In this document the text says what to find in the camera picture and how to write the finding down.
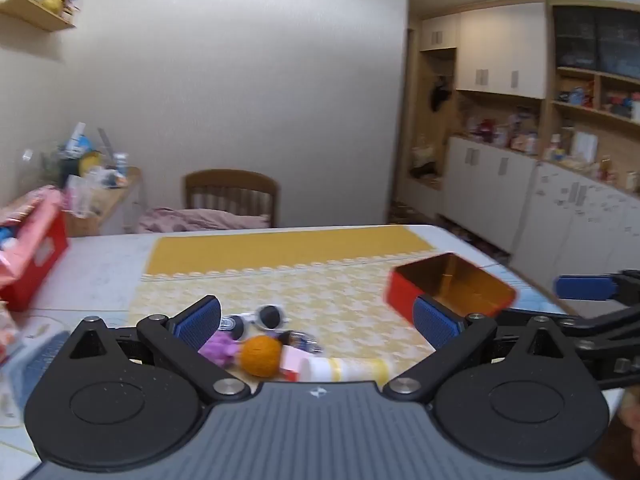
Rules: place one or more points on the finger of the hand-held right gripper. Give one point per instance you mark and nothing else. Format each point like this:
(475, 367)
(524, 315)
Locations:
(540, 319)
(585, 287)

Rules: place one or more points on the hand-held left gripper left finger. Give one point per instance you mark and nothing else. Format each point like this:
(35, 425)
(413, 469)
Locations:
(200, 321)

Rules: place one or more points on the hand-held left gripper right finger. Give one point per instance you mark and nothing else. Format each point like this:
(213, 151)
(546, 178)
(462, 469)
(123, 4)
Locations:
(435, 325)

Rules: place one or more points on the purple toy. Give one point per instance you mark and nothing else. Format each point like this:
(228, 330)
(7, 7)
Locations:
(220, 349)

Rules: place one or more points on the red tin box gold inside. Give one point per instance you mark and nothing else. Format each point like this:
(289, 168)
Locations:
(470, 280)

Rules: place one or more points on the white sunglasses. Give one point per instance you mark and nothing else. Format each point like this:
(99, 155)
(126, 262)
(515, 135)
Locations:
(270, 316)

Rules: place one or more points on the white and yellow bottle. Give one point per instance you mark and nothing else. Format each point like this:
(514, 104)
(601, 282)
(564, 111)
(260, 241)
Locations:
(350, 370)

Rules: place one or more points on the orange ball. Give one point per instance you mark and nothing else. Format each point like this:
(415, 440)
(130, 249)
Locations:
(260, 355)

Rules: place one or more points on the white lower cabinet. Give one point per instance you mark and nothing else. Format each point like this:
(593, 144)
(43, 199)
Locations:
(550, 200)

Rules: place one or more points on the white cabinet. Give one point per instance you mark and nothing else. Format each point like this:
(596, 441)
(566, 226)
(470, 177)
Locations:
(500, 45)
(550, 200)

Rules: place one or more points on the pink cloth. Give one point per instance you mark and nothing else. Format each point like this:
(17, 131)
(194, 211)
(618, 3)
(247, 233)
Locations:
(200, 220)

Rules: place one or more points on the small pink item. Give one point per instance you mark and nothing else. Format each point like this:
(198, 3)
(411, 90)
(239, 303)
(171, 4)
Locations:
(295, 360)

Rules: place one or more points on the yellow patterned placemat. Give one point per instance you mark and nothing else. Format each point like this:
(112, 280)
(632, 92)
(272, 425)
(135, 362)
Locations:
(300, 285)

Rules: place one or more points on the wooden chair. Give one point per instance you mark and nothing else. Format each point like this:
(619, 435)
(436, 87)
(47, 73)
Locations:
(230, 180)

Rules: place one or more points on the wooden side table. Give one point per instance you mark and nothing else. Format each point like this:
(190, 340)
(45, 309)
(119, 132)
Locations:
(112, 197)

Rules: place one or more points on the red storage box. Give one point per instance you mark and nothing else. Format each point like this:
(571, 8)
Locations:
(42, 262)

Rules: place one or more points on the clear plastic bag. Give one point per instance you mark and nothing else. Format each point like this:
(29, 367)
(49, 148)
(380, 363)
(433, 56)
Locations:
(82, 195)

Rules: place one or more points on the open wooden shelving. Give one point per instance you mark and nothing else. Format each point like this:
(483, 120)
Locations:
(600, 110)

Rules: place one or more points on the yellow and blue bag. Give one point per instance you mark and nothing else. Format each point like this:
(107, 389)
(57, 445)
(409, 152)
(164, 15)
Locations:
(90, 160)

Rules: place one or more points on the black hanging bag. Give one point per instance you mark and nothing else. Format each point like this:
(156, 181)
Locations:
(442, 92)

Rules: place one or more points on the white upper cabinet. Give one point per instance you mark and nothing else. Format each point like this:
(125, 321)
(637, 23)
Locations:
(500, 45)

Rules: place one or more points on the wooden wall shelf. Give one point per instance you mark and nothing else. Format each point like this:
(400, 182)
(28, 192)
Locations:
(35, 12)

